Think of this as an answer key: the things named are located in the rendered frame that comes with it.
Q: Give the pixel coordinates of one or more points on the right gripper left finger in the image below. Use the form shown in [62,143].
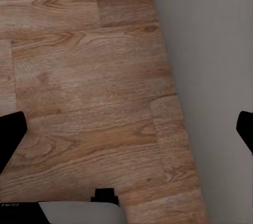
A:
[12,129]

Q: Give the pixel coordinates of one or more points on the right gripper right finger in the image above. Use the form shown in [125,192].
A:
[245,128]

